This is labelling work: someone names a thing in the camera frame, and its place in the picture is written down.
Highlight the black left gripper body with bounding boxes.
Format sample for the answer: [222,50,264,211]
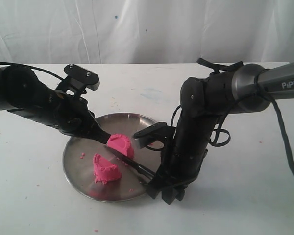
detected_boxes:
[24,83,100,140]

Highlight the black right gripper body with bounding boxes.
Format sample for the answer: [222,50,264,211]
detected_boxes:
[156,127,208,193]

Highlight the black serrated knife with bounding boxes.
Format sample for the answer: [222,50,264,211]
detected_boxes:
[104,146,155,180]

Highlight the pink putty mound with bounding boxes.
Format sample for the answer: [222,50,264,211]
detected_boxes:
[106,134,135,159]

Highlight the pink play dough chunk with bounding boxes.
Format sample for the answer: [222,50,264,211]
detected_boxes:
[93,153,122,185]

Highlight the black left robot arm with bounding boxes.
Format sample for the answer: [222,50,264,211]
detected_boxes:
[0,62,110,144]

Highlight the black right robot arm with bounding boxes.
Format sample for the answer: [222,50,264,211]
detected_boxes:
[146,59,294,204]

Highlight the round steel plate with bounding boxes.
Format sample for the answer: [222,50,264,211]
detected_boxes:
[63,113,156,202]

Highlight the white backdrop curtain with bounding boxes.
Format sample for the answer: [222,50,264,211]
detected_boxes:
[0,0,294,64]

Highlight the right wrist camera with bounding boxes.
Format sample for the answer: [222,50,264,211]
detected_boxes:
[132,122,167,149]

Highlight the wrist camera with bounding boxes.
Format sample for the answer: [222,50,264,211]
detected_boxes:
[64,64,100,91]
[132,122,167,149]

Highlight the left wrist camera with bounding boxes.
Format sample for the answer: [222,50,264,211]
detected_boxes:
[64,64,100,91]

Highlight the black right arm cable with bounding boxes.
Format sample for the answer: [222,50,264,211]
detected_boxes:
[170,57,294,190]

